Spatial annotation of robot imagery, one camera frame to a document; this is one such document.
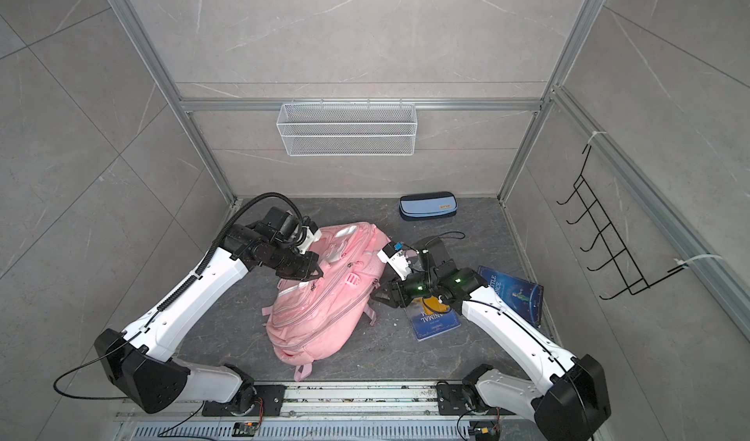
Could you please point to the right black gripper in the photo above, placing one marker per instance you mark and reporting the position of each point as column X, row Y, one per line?
column 392, row 286

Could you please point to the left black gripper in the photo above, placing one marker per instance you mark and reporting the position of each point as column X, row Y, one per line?
column 307, row 273

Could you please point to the Animal Farm book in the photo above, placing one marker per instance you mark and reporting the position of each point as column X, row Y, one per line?
column 427, row 323

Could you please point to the pink school backpack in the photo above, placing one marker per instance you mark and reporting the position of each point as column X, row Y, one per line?
column 312, row 320

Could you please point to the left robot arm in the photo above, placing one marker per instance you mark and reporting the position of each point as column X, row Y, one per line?
column 140, row 360

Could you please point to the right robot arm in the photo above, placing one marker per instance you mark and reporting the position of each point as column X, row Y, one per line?
column 542, row 360

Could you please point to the yellow card wallet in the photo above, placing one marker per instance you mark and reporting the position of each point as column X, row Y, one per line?
column 433, row 306

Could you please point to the blue pencil case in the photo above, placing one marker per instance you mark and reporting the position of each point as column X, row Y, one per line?
column 428, row 206

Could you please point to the blue Little Prince book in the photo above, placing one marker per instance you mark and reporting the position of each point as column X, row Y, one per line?
column 522, row 296

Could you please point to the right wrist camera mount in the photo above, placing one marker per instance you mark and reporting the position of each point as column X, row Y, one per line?
column 399, row 257

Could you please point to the aluminium mounting rail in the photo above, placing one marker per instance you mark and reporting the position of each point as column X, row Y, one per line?
column 357, row 400

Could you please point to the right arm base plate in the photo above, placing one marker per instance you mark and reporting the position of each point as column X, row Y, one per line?
column 457, row 398

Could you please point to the white wire mesh basket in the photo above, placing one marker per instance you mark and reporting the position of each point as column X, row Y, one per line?
column 348, row 129

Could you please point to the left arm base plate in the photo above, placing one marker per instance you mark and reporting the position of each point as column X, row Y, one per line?
column 265, row 399

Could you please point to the black wall hook rack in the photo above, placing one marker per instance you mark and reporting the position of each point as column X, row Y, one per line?
column 608, row 238

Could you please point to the white cable tie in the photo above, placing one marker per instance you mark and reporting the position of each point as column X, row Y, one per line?
column 702, row 257
column 594, row 134

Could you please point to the white cable tie lower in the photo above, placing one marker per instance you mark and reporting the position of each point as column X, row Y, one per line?
column 702, row 257

